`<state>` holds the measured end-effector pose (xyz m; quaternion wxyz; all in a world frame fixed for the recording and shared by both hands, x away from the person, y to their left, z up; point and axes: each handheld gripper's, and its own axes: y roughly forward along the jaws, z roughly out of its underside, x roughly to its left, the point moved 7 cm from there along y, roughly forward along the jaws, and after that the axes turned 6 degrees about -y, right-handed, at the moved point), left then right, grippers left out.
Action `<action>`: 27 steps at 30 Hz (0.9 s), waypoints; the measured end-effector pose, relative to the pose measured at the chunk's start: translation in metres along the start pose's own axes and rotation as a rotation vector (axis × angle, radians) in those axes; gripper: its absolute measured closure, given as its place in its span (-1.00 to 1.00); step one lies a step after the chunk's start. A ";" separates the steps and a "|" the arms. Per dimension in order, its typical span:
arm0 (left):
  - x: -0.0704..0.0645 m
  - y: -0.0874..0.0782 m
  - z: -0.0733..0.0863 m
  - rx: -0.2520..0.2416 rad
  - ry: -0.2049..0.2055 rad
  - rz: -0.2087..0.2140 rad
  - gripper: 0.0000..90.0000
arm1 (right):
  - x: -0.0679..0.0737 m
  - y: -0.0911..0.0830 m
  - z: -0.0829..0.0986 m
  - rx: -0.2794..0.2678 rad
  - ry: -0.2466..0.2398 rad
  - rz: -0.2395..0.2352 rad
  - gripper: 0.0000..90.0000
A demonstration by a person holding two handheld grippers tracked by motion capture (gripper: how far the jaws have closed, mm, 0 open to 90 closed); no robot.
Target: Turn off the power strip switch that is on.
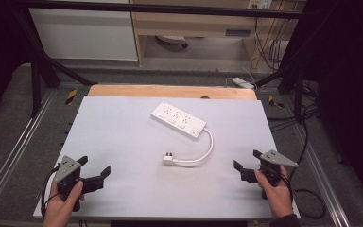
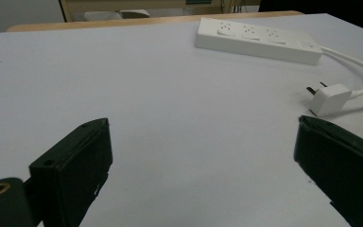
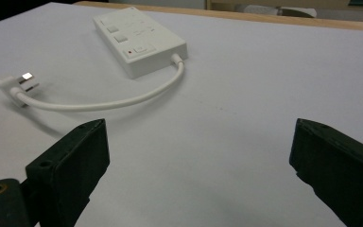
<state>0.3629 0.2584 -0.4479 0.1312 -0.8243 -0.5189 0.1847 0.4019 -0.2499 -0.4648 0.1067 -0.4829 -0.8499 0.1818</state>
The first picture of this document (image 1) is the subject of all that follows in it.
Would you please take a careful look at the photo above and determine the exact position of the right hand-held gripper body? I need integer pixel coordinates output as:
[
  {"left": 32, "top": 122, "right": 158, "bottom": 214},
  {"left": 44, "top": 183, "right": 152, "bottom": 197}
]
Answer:
[{"left": 240, "top": 149, "right": 299, "bottom": 201}]

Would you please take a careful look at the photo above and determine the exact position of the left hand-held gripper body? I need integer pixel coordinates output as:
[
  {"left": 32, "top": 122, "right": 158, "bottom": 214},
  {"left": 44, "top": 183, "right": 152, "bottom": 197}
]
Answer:
[{"left": 55, "top": 155, "right": 104, "bottom": 212}]

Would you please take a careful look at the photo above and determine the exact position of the person's right hand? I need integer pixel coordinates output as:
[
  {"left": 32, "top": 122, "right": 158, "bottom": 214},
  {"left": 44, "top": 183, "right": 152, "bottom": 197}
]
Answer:
[{"left": 254, "top": 165, "right": 294, "bottom": 220}]

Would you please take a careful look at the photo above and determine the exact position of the person's left hand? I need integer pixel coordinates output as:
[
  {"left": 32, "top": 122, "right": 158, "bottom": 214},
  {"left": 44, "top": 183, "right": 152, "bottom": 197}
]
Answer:
[{"left": 42, "top": 180, "right": 85, "bottom": 227}]

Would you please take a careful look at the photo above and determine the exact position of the white table board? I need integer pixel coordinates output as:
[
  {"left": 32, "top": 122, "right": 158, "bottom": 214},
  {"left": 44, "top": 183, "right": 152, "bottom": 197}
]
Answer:
[{"left": 32, "top": 95, "right": 301, "bottom": 220}]

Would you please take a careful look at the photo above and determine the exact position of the white plug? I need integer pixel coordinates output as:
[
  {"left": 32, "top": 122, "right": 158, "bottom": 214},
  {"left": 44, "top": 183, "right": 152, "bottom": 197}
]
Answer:
[{"left": 162, "top": 151, "right": 176, "bottom": 166}]

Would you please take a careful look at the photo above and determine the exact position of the small white floor power strip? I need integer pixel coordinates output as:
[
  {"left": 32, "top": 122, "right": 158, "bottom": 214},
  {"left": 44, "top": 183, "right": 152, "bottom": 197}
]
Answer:
[{"left": 232, "top": 77, "right": 255, "bottom": 90}]

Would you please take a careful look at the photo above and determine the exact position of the black metal stand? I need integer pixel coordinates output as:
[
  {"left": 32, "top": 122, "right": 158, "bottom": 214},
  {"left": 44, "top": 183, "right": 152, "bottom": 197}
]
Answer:
[
  {"left": 254, "top": 56, "right": 308, "bottom": 125},
  {"left": 13, "top": 6, "right": 98, "bottom": 118}
]

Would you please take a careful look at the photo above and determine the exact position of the wooden table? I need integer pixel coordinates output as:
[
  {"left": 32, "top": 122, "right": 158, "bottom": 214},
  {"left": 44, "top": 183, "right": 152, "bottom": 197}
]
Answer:
[{"left": 87, "top": 83, "right": 258, "bottom": 101}]

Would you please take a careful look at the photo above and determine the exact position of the black curtain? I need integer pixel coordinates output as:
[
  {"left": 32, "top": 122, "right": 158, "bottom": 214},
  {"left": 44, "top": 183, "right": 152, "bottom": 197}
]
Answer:
[
  {"left": 0, "top": 0, "right": 34, "bottom": 127},
  {"left": 283, "top": 0, "right": 363, "bottom": 206}
]

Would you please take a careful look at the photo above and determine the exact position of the white cabinet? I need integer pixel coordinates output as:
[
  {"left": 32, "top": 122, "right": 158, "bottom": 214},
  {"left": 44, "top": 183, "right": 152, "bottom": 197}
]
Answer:
[{"left": 28, "top": 0, "right": 139, "bottom": 61}]

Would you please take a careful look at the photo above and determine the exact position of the chair base with caster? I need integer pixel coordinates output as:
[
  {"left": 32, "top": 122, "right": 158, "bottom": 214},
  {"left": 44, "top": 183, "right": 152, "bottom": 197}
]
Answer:
[{"left": 155, "top": 34, "right": 189, "bottom": 49}]

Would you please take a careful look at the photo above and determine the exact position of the wooden desk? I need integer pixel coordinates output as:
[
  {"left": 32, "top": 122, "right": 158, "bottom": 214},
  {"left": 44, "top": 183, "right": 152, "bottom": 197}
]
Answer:
[{"left": 129, "top": 0, "right": 306, "bottom": 66}]

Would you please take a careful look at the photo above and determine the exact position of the black metal crossbar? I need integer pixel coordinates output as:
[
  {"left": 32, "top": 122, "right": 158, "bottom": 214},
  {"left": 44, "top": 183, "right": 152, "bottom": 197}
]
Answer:
[{"left": 12, "top": 0, "right": 308, "bottom": 21}]

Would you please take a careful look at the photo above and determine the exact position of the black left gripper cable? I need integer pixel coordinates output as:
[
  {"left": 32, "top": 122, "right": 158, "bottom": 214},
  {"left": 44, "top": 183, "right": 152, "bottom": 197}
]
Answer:
[{"left": 40, "top": 163, "right": 61, "bottom": 219}]

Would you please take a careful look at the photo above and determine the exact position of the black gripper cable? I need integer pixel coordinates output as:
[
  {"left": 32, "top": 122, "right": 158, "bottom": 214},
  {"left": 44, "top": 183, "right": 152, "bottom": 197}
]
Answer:
[
  {"left": 282, "top": 103, "right": 327, "bottom": 220},
  {"left": 40, "top": 163, "right": 61, "bottom": 219}
]

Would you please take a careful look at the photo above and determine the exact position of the white power strip cable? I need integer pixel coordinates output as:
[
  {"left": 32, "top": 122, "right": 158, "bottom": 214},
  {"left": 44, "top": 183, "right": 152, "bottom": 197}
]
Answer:
[{"left": 172, "top": 127, "right": 215, "bottom": 165}]

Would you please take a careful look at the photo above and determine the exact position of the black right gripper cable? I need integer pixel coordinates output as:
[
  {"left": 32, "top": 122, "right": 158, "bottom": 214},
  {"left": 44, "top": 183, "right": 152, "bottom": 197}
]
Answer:
[{"left": 282, "top": 103, "right": 327, "bottom": 220}]

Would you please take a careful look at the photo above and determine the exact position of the aluminium rail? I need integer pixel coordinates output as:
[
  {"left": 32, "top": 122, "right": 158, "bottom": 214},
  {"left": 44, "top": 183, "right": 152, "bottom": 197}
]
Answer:
[
  {"left": 291, "top": 122, "right": 352, "bottom": 227},
  {"left": 0, "top": 90, "right": 55, "bottom": 218}
]

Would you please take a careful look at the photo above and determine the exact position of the bundle of hanging cables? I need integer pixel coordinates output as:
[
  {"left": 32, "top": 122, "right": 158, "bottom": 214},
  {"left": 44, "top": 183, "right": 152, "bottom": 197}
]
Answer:
[{"left": 252, "top": 9, "right": 292, "bottom": 72}]

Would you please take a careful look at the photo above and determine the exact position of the white wall socket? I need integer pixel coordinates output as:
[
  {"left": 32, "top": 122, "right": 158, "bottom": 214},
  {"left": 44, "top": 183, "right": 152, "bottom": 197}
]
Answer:
[{"left": 247, "top": 0, "right": 272, "bottom": 10}]

